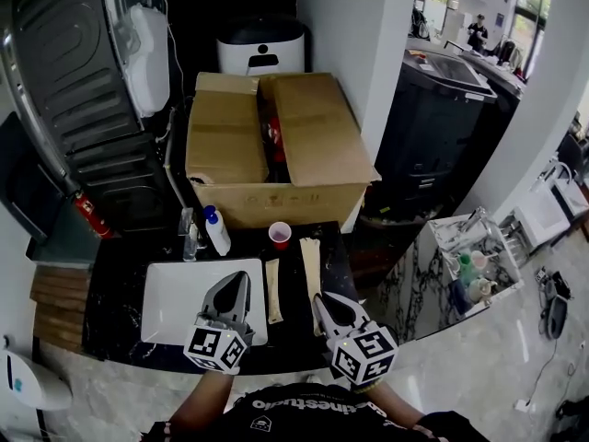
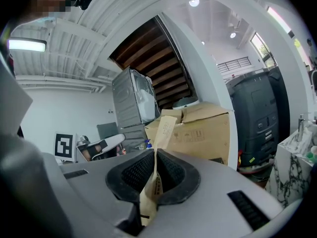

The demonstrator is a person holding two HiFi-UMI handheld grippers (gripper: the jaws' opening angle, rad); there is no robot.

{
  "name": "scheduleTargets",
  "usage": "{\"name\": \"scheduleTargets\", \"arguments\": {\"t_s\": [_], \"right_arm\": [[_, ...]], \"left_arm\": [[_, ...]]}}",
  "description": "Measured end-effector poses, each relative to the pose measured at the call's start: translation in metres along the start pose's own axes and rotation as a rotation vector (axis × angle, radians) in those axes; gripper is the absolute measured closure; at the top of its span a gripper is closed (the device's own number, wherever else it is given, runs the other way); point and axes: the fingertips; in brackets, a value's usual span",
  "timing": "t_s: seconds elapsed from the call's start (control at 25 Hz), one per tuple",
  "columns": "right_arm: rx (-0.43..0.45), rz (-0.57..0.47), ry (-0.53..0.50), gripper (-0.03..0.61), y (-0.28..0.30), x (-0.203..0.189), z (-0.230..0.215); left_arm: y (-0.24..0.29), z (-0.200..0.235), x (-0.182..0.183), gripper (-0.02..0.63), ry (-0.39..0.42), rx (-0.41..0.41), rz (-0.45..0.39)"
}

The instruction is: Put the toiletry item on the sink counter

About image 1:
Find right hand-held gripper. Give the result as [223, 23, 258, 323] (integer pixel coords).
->
[312, 291, 399, 391]

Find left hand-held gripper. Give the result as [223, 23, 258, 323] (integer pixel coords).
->
[183, 271, 257, 376]

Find beige sachet packet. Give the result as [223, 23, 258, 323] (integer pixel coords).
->
[264, 258, 283, 325]
[299, 237, 323, 338]

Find person's right forearm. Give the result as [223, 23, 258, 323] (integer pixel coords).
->
[363, 379, 424, 427]

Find person's left forearm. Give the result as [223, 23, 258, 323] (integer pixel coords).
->
[169, 369, 236, 432]

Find white rectangular sink basin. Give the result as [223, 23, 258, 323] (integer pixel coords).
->
[140, 258, 269, 347]

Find white pump bottle blue cap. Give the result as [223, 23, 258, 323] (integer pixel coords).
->
[202, 204, 232, 257]

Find white marble vanity cabinet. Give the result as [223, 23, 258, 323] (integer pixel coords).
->
[375, 207, 525, 340]

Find red plastic cup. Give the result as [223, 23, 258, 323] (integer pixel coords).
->
[268, 221, 292, 251]

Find person's black shirt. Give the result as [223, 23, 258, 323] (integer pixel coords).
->
[146, 382, 491, 442]

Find black marble vanity table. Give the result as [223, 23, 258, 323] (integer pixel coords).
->
[82, 221, 369, 376]

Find white mug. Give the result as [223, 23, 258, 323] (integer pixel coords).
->
[468, 277, 498, 301]

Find red fire extinguisher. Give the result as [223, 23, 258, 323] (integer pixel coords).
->
[71, 190, 114, 240]

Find large cardboard box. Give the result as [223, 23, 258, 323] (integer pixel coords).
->
[185, 71, 382, 230]

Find grey metal washing machine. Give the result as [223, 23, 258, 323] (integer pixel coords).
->
[64, 129, 180, 234]

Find wooden step platform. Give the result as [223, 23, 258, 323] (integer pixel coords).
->
[29, 267, 91, 354]

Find red item in box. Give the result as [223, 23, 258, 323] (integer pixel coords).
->
[266, 117, 286, 163]

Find black washing machine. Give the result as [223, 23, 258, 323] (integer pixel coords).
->
[375, 48, 498, 206]

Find white rounded robot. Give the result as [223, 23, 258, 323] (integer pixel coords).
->
[0, 336, 74, 412]

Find white sink stand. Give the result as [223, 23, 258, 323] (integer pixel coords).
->
[513, 191, 572, 248]

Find black folding chair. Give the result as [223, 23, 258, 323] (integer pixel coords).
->
[0, 110, 65, 243]

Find white appliance black lid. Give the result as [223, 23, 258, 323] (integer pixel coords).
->
[215, 16, 308, 76]

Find white plastic dryer panel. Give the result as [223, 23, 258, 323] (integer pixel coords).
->
[121, 3, 170, 119]

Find black device with cables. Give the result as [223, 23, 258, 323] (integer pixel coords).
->
[542, 272, 572, 340]

